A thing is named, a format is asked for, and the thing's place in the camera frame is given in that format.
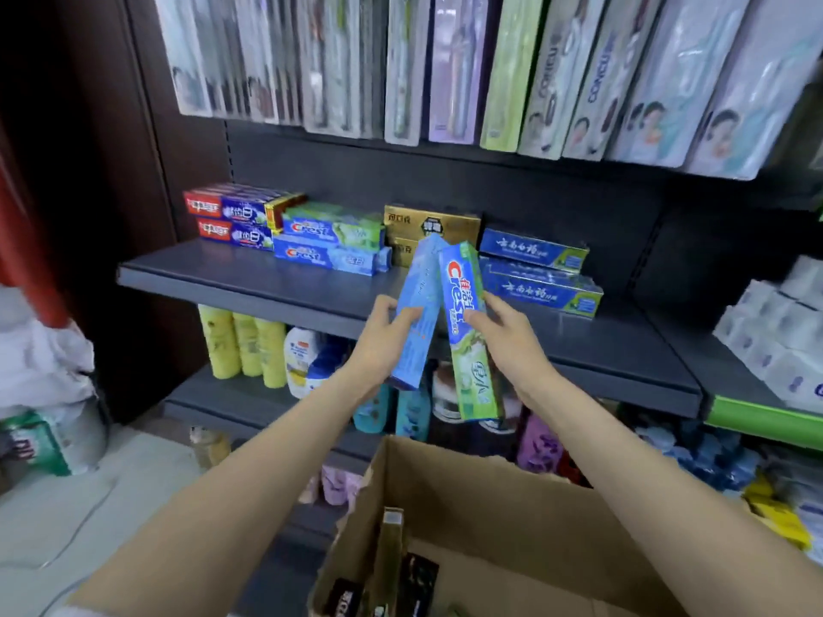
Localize person's left forearm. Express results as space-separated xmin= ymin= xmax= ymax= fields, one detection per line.
xmin=67 ymin=372 xmax=374 ymax=617

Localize yellow plastic bottle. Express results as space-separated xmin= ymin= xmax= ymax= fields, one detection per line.
xmin=255 ymin=317 xmax=289 ymax=390
xmin=197 ymin=304 xmax=243 ymax=381
xmin=232 ymin=312 xmax=263 ymax=379

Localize red child toothbrush pack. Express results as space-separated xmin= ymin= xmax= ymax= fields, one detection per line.
xmin=234 ymin=0 xmax=303 ymax=126

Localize white bottle blue cap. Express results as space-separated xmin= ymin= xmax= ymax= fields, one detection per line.
xmin=305 ymin=339 xmax=351 ymax=392

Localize red plastic roll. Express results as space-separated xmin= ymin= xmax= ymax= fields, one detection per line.
xmin=0 ymin=141 xmax=70 ymax=328

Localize stack of brown toothbrush packs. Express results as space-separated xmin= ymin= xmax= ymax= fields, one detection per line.
xmin=517 ymin=0 xmax=667 ymax=163

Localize brown cardboard box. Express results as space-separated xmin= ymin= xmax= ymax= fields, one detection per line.
xmin=307 ymin=434 xmax=689 ymax=617

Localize stack of teal child toothbrush packs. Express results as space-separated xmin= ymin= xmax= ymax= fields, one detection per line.
xmin=607 ymin=0 xmax=823 ymax=182

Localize orange toothbrush pack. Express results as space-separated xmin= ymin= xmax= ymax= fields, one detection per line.
xmin=295 ymin=0 xmax=329 ymax=133

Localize green toothbrush pack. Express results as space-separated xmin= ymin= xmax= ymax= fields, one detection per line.
xmin=321 ymin=0 xmax=387 ymax=139

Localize dark grey shelf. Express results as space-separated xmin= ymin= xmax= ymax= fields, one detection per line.
xmin=117 ymin=240 xmax=703 ymax=418

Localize white-lidded dark jar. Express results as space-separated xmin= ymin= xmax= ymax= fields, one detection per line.
xmin=472 ymin=404 xmax=522 ymax=457

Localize stack of white tissue packs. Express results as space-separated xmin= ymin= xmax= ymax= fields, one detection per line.
xmin=712 ymin=255 xmax=823 ymax=416

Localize person's right hand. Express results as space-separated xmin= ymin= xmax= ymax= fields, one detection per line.
xmin=464 ymin=291 xmax=561 ymax=405

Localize pale purple bottle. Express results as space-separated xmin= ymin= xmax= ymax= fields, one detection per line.
xmin=321 ymin=465 xmax=348 ymax=506

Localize large teal shampoo bottle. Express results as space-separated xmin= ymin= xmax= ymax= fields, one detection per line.
xmin=351 ymin=383 xmax=393 ymax=434

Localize pink shampoo bottle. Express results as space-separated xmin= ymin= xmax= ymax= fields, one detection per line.
xmin=516 ymin=414 xmax=564 ymax=473

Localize person's left hand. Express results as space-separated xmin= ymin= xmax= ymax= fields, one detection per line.
xmin=344 ymin=295 xmax=423 ymax=396

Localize stack of light green packs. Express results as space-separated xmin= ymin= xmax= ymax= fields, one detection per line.
xmin=480 ymin=0 xmax=548 ymax=153

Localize pile of toothpaste boxes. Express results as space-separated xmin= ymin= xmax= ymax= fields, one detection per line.
xmin=321 ymin=506 xmax=442 ymax=617

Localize row of green toothbrush packs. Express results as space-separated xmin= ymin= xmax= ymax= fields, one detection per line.
xmin=384 ymin=0 xmax=433 ymax=147

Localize brown-lidded dark jar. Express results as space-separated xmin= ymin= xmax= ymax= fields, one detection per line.
xmin=429 ymin=362 xmax=463 ymax=447

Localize stack of purple toothbrush packs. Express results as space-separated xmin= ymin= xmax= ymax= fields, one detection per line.
xmin=429 ymin=0 xmax=493 ymax=146

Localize green and white plastic pack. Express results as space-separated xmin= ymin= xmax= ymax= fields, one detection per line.
xmin=0 ymin=398 xmax=109 ymax=477

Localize white plastic bag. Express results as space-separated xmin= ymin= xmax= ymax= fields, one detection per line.
xmin=0 ymin=285 xmax=98 ymax=422

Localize white bottle yellow label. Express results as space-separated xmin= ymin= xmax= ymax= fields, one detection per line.
xmin=284 ymin=326 xmax=322 ymax=399

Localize cluster of dark blue bottles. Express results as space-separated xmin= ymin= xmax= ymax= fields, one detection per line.
xmin=636 ymin=427 xmax=763 ymax=493

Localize stack of blue child toothbrush packs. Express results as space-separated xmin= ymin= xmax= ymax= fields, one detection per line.
xmin=153 ymin=0 xmax=249 ymax=118

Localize gold bottle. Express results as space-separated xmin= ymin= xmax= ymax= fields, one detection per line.
xmin=189 ymin=424 xmax=232 ymax=470

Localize grey floor cable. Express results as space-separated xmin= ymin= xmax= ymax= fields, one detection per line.
xmin=0 ymin=481 xmax=120 ymax=570

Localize red and blue toothpaste box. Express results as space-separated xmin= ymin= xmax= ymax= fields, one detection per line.
xmin=199 ymin=183 xmax=291 ymax=195
xmin=183 ymin=188 xmax=307 ymax=233
xmin=195 ymin=216 xmax=276 ymax=251

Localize person's right forearm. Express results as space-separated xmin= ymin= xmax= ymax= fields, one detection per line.
xmin=520 ymin=372 xmax=823 ymax=617

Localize small teal shampoo bottle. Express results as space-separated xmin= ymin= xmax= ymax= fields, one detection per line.
xmin=395 ymin=385 xmax=432 ymax=442

